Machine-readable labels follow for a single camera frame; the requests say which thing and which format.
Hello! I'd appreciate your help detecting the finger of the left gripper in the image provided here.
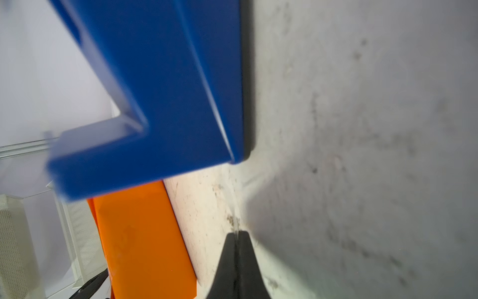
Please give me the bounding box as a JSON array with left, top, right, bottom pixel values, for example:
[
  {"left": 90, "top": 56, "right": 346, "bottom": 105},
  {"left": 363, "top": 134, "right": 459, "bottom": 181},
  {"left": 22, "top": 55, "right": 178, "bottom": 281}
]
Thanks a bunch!
[{"left": 70, "top": 269, "right": 109, "bottom": 299}]

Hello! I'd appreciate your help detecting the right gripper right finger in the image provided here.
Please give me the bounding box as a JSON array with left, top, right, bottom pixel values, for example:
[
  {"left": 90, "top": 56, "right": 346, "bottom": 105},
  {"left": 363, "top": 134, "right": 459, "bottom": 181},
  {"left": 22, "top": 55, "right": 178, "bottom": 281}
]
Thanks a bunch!
[{"left": 236, "top": 230, "right": 271, "bottom": 299}]

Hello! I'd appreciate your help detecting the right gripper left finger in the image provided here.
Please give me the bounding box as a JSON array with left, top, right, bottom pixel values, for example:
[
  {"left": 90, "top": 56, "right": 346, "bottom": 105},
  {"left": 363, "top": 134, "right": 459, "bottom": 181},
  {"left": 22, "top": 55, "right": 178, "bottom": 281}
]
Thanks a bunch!
[{"left": 206, "top": 233, "right": 238, "bottom": 299}]

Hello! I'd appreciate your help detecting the blue tape dispenser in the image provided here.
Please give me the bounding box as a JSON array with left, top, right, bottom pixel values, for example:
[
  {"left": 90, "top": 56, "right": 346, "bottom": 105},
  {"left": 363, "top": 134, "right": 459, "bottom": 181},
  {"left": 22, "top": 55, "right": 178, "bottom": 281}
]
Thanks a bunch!
[{"left": 47, "top": 1, "right": 246, "bottom": 200}]

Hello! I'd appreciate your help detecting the lower white wire shelf basket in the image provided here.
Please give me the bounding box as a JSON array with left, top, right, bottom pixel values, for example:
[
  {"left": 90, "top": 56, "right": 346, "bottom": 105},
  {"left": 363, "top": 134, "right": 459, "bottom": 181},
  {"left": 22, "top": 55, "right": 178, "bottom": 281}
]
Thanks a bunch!
[{"left": 1, "top": 186, "right": 108, "bottom": 299}]

